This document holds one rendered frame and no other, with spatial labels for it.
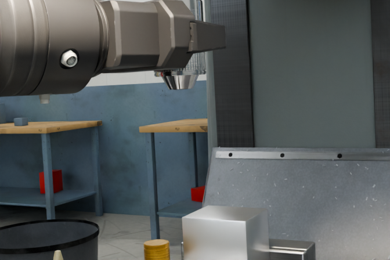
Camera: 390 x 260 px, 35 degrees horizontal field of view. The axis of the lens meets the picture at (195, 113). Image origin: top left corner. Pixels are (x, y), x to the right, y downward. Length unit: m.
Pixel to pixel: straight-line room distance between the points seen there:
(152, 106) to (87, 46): 5.08
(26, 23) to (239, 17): 0.55
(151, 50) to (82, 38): 0.06
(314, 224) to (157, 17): 0.46
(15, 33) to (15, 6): 0.02
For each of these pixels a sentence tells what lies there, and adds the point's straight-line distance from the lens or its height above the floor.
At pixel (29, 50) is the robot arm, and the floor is 1.22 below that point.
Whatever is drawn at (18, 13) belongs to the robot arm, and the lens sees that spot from 0.43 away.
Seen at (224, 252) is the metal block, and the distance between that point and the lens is 0.53.
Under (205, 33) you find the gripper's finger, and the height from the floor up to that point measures 1.24.
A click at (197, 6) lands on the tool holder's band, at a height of 1.26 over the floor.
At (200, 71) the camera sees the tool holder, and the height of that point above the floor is 1.20.
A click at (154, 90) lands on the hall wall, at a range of 5.52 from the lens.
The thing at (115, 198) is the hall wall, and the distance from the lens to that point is 5.89.
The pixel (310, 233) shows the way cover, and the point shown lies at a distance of 0.87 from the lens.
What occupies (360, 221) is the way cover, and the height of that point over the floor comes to 1.00.
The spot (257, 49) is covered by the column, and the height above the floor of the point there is 1.24.
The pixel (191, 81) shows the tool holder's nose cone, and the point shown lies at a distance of 0.55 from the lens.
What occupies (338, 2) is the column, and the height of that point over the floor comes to 1.29.
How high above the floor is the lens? 1.20
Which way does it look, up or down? 3 degrees down
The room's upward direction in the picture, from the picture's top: 3 degrees counter-clockwise
